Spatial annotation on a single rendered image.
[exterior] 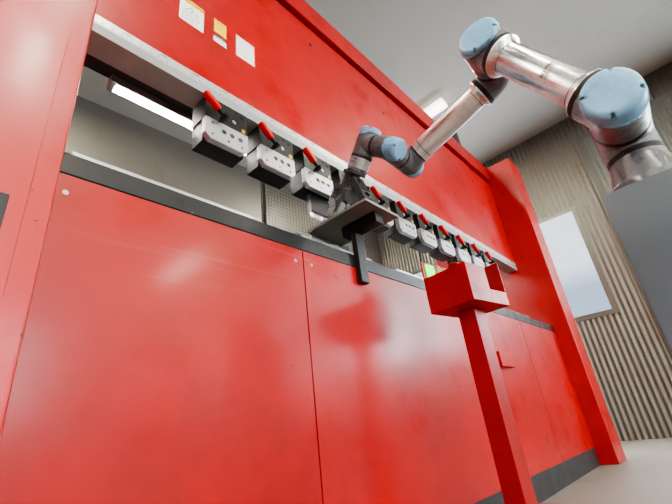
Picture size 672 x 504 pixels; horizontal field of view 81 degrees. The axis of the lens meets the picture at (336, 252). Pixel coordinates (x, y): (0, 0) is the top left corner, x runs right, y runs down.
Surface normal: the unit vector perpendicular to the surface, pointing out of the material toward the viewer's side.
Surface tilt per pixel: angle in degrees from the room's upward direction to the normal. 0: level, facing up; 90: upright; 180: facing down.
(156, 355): 90
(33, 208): 90
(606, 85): 97
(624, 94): 96
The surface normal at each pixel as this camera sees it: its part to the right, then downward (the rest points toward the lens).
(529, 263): -0.68, -0.24
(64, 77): 0.72, -0.36
